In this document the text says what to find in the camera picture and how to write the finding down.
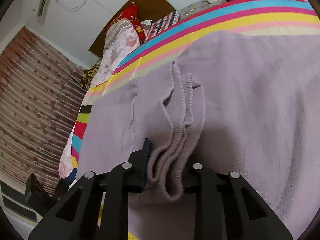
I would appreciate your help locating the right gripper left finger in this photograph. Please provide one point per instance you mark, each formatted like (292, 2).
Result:
(96, 206)

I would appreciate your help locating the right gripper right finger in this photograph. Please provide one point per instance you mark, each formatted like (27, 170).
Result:
(227, 207)

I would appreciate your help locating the lilac sweatpants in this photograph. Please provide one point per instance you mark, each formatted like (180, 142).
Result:
(212, 134)

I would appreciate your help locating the brown floral curtain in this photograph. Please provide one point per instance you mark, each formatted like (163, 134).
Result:
(41, 95)

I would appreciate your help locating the yellow black patterned blanket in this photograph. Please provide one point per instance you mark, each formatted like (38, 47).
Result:
(88, 75)

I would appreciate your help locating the pink floral quilt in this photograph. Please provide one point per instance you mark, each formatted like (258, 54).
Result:
(121, 39)

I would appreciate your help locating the red plaid sheet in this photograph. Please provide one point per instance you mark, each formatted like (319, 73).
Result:
(162, 24)

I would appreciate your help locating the rainbow striped blanket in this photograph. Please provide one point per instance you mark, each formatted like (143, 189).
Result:
(200, 25)

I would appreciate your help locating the floral covered nightstand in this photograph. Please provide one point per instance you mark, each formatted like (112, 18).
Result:
(198, 7)

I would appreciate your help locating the red embroidered pillow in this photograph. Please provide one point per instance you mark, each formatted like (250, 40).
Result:
(131, 14)

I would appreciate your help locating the dark brown headboard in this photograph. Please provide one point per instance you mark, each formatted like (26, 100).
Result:
(147, 10)

